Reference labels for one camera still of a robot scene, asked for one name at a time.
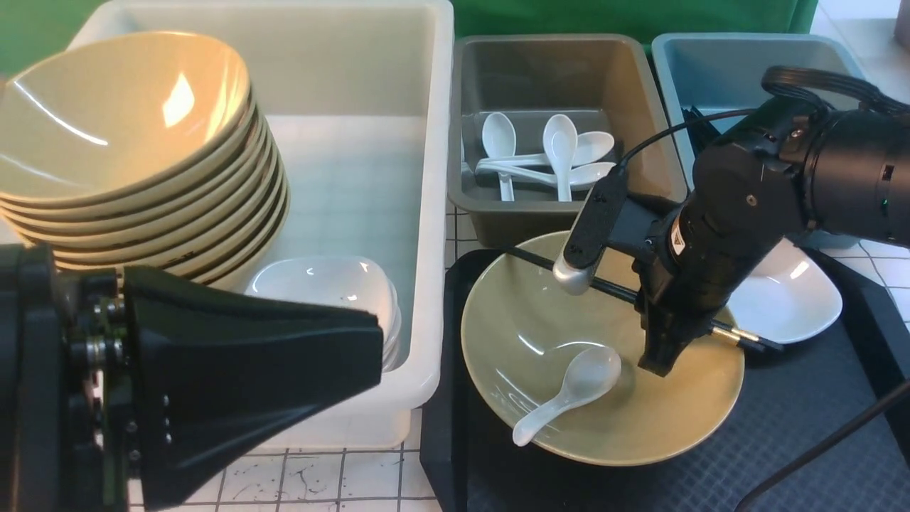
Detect stack of white side dishes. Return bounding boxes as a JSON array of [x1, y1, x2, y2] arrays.
[[245, 255, 402, 370]]

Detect black cable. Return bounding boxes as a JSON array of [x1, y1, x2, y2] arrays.
[[736, 380, 910, 512]]

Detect large white plastic tub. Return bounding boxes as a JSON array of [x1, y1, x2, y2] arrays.
[[71, 1, 453, 449]]

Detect yellow noodle bowl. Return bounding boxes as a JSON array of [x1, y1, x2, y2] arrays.
[[461, 255, 745, 466]]

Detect white square side dish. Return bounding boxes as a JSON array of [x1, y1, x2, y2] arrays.
[[726, 238, 844, 346]]

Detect blue plastic bin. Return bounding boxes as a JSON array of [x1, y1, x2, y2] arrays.
[[651, 32, 910, 250]]

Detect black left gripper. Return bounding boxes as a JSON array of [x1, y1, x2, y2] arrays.
[[122, 267, 384, 510]]

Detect stack of yellow noodle bowls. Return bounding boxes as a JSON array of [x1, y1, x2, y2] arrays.
[[1, 31, 291, 291]]

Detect brown plastic bin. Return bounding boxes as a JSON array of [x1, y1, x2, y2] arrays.
[[446, 33, 668, 247]]

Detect white spoon in brown bin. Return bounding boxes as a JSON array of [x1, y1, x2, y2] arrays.
[[481, 112, 517, 202]]

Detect black plastic serving tray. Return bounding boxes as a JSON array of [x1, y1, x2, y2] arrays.
[[419, 249, 908, 511]]

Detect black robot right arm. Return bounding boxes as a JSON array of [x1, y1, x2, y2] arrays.
[[552, 65, 909, 376]]

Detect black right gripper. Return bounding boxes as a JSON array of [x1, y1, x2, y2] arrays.
[[596, 191, 712, 377]]

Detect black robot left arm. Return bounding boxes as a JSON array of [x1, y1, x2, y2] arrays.
[[2, 244, 383, 511]]

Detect black chopstick gold band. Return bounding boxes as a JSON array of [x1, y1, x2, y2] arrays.
[[503, 247, 784, 353]]

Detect white ceramic soup spoon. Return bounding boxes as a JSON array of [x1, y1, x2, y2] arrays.
[[511, 346, 623, 447]]

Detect black chopsticks in blue bin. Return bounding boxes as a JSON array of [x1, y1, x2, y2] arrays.
[[682, 107, 717, 156]]

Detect green backdrop cloth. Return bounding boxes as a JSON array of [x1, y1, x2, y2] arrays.
[[1, 1, 817, 75]]

